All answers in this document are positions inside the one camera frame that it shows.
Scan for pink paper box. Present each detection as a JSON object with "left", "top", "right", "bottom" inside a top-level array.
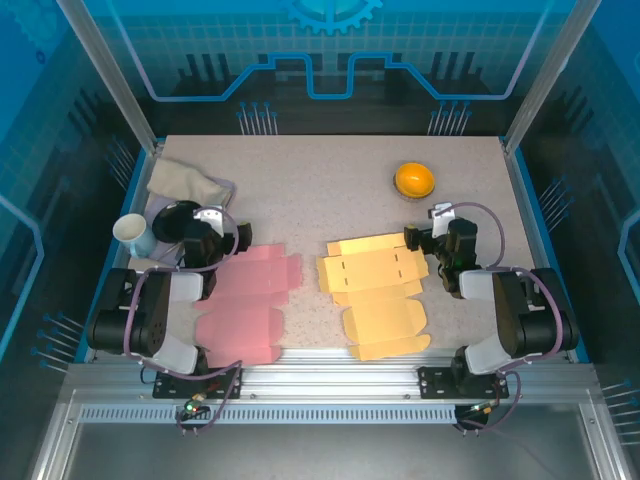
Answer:
[{"left": 193, "top": 243, "right": 304, "bottom": 369}]

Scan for yellow paper box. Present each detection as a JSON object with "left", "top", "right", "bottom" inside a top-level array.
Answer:
[{"left": 315, "top": 232, "right": 432, "bottom": 362}]

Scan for black round plate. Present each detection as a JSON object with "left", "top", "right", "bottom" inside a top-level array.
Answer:
[{"left": 151, "top": 199, "right": 202, "bottom": 244}]

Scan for beige folded cloth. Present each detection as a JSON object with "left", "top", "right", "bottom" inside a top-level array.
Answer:
[{"left": 147, "top": 158, "right": 234, "bottom": 210}]

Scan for white blue mug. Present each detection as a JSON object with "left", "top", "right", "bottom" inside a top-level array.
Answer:
[{"left": 112, "top": 213, "right": 157, "bottom": 260}]

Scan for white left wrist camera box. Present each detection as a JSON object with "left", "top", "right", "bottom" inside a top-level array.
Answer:
[{"left": 193, "top": 204, "right": 225, "bottom": 236}]

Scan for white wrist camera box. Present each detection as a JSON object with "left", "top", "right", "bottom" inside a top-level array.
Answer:
[
  {"left": 193, "top": 204, "right": 225, "bottom": 236},
  {"left": 428, "top": 202, "right": 457, "bottom": 240}
]

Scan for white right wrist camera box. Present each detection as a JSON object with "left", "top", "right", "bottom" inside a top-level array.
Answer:
[{"left": 428, "top": 202, "right": 457, "bottom": 240}]

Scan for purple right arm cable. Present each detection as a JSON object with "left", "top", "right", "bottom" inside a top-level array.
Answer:
[{"left": 449, "top": 201, "right": 569, "bottom": 437}]

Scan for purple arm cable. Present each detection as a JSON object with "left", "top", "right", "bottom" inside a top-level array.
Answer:
[
  {"left": 122, "top": 205, "right": 246, "bottom": 437},
  {"left": 449, "top": 201, "right": 569, "bottom": 437}
]

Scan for blue table side rail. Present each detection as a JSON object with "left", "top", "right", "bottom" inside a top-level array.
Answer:
[
  {"left": 73, "top": 142, "right": 154, "bottom": 364},
  {"left": 509, "top": 142, "right": 592, "bottom": 364}
]

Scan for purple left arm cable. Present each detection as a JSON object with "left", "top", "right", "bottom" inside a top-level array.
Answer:
[{"left": 122, "top": 205, "right": 246, "bottom": 437}]

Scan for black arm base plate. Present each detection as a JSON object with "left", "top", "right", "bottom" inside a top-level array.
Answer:
[
  {"left": 152, "top": 366, "right": 245, "bottom": 400},
  {"left": 417, "top": 366, "right": 510, "bottom": 400}
]

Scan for aluminium front rail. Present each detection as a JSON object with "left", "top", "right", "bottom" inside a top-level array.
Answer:
[{"left": 64, "top": 347, "right": 601, "bottom": 401}]

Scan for aluminium corner post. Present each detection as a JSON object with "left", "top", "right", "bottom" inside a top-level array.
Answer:
[
  {"left": 57, "top": 0, "right": 166, "bottom": 154},
  {"left": 502, "top": 0, "right": 589, "bottom": 154}
]

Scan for slotted grey cable duct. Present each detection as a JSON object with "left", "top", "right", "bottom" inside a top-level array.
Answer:
[{"left": 78, "top": 405, "right": 459, "bottom": 425}]

